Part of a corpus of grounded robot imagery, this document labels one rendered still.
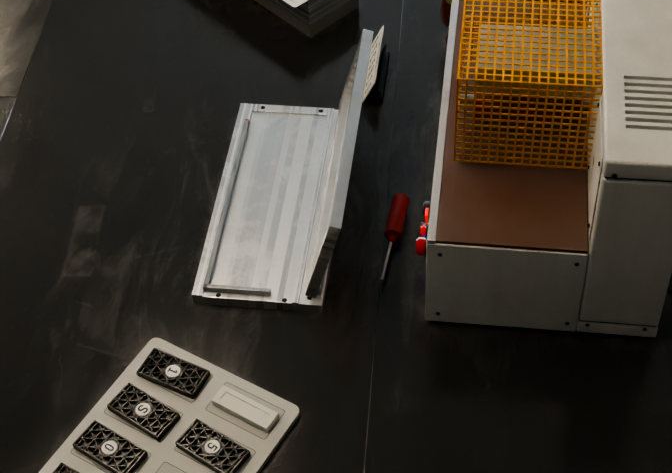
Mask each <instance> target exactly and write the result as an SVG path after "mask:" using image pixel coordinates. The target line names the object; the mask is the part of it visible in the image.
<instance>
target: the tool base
mask: <svg viewBox="0 0 672 473"><path fill-rule="evenodd" d="M261 106H265V109H261ZM320 109H322V110H323V112H322V113H320V112H319V110H320ZM338 111H339V110H334V108H317V107H300V106H282V105H265V104H248V103H241V104H240V108H239V112H238V116H237V120H236V124H235V128H234V131H233V135H232V139H231V143H230V147H229V151H228V155H227V159H226V163H225V167H224V170H223V174H222V178H221V182H220V186H219V190H218V194H217V198H216V202H215V206H214V209H213V213H212V217H211V221H210V225H209V229H208V233H207V237H206V241H205V245H204V248H203V252H202V256H201V260H200V264H199V268H198V272H197V276H196V280H195V284H194V287H193V291H192V299H193V303H195V304H208V305H221V306H234V307H247V308H260V309H273V310H286V311H299V312H312V313H323V308H324V302H325V296H326V290H327V285H328V279H329V273H330V267H331V261H332V255H333V253H332V255H331V258H330V261H329V263H328V266H327V269H326V272H325V274H324V277H323V280H322V282H321V285H320V288H319V290H318V293H317V296H316V298H313V297H309V296H305V290H306V285H307V282H308V276H309V271H310V270H309V268H310V262H311V257H312V251H313V246H314V240H315V235H316V229H317V224H318V218H319V213H320V207H321V202H322V197H323V194H324V188H325V179H326V174H327V168H328V163H329V157H330V152H331V146H332V141H333V135H334V130H335V124H336V120H337V116H338ZM245 119H249V128H248V132H247V136H246V140H245V144H244V148H243V152H242V157H241V161H240V165H239V169H238V173H237V177H236V181H235V185H234V189H233V193H232V197H231V201H230V205H229V209H228V213H227V218H226V222H225V226H224V230H223V234H222V238H221V242H220V246H219V250H218V254H217V258H216V262H215V266H214V270H213V274H212V279H211V283H210V284H214V285H228V286H241V287H254V288H268V289H271V296H261V295H248V294H235V293H221V292H208V291H204V290H203V284H204V280H205V276H206V272H207V268H208V264H209V260H210V256H211V252H212V248H213V244H214V240H215V236H216V232H217V228H218V224H219V220H220V216H221V212H222V208H223V204H224V200H225V197H226V193H227V189H228V185H229V181H230V177H231V173H232V169H233V165H234V161H235V157H236V153H237V149H238V145H239V141H240V137H241V133H242V129H243V125H244V121H245ZM217 293H220V294H221V296H220V297H216V294H217ZM283 298H286V299H287V302H282V299H283Z"/></svg>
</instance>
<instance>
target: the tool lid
mask: <svg viewBox="0 0 672 473"><path fill-rule="evenodd" d="M373 33H374V32H373V31H370V30H366V29H363V31H362V34H361V37H360V41H359V44H358V47H357V50H356V53H355V56H354V59H353V62H352V65H351V68H350V71H349V74H348V77H347V80H346V83H345V86H344V89H343V92H342V95H341V99H340V102H339V111H338V116H337V120H336V124H335V130H334V135H333V141H332V146H331V152H330V157H329V163H328V168H327V174H326V179H325V188H324V194H323V197H322V202H321V207H320V213H319V218H318V224H317V229H316V235H315V240H314V246H313V251H312V257H311V262H310V268H309V270H310V271H309V276H308V282H307V285H306V290H305V296H309V297H313V298H316V296H317V293H318V290H319V288H320V285H321V282H322V280H323V277H324V274H325V272H326V269H327V266H328V263H329V261H330V258H331V255H332V253H333V250H334V247H335V244H336V242H337V239H338V236H339V234H340V231H341V228H342V221H343V215H344V209H345V203H346V197H347V191H348V185H349V179H350V173H351V167H352V161H353V154H354V148H355V142H356V136H357V130H358V124H359V118H360V112H361V106H362V100H363V93H364V87H365V81H366V75H367V69H368V63H369V57H370V51H371V45H372V39H373Z"/></svg>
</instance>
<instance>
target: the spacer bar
mask: <svg viewBox="0 0 672 473"><path fill-rule="evenodd" d="M212 404H213V405H214V406H216V407H218V408H220V409H222V410H224V411H226V412H228V413H230V414H232V415H234V416H235V417H237V418H239V419H241V420H243V421H245V422H247V423H249V424H251V425H253V426H255V427H256V428H258V429H260V430H262V431H264V432H266V433H268V432H269V430H270V429H271V427H272V426H273V425H274V423H275V422H276V421H277V419H278V418H279V414H278V413H277V412H275V411H273V410H271V409H269V408H267V407H265V406H263V405H261V404H259V403H257V402H256V401H254V400H252V399H250V398H248V397H246V396H244V395H242V394H240V393H238V392H236V391H234V390H232V389H230V388H228V387H226V386H224V385H223V386H222V387H221V389H220V390H219V391H218V392H217V394H216V395H215V396H214V397H213V399H212Z"/></svg>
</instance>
